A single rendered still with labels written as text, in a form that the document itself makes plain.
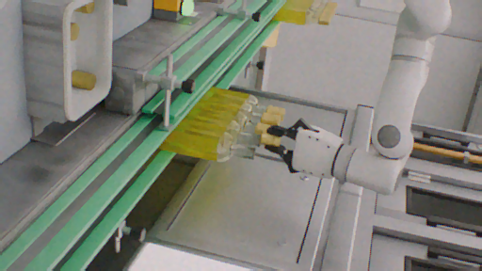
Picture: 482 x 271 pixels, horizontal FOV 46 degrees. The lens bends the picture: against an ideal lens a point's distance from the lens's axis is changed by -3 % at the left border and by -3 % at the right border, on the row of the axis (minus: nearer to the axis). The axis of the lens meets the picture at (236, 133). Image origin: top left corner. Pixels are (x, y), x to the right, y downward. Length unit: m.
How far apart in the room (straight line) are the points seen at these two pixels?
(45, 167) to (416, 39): 0.77
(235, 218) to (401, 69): 0.47
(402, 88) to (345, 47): 6.16
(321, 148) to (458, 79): 6.26
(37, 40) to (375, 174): 0.70
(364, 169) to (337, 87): 6.32
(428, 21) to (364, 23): 6.06
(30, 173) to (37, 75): 0.18
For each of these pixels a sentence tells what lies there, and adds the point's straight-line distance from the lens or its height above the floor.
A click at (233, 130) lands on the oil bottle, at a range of 1.31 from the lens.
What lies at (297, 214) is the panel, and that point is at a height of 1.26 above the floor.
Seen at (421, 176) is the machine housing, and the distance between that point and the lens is 1.68.
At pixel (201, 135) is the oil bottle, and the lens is 1.27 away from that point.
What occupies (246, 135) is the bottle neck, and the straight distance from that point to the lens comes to 1.32.
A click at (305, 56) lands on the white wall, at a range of 7.45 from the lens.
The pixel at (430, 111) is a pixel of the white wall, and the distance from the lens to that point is 7.60.
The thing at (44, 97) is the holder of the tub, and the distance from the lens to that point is 1.11.
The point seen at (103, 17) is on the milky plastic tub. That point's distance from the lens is 1.18.
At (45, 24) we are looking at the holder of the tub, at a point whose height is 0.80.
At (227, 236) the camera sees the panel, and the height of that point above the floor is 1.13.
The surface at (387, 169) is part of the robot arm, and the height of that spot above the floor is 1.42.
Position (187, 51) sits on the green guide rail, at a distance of 1.44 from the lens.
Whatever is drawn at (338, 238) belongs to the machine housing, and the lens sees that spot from 1.28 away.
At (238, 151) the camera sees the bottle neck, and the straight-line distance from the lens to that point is 1.27.
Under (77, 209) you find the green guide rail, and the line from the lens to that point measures 1.00.
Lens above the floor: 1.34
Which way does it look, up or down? 11 degrees down
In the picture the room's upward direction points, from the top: 102 degrees clockwise
